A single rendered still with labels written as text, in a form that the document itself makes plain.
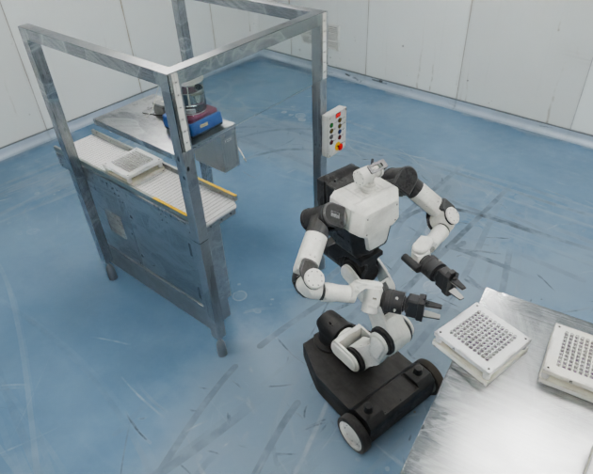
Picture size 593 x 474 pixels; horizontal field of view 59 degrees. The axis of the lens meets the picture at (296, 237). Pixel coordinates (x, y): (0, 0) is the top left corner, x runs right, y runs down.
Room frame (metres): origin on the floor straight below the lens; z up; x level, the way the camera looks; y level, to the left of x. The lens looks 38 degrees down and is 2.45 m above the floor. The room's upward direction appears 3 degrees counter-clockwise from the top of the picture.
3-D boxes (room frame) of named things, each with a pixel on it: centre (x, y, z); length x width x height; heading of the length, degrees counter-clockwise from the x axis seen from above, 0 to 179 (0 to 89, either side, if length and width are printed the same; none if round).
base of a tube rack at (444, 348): (1.25, -0.67, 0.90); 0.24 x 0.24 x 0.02; 35
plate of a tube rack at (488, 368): (1.25, -0.67, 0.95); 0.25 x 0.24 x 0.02; 125
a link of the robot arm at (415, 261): (1.61, -0.51, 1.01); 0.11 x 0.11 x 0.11; 28
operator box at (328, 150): (2.74, -0.24, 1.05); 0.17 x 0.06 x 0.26; 139
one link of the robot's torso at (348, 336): (1.77, -0.29, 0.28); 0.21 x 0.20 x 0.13; 36
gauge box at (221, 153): (2.33, 0.38, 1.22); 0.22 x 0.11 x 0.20; 49
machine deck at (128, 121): (2.35, 0.62, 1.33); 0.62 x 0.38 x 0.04; 49
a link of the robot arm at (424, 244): (1.67, -0.53, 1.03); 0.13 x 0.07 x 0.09; 140
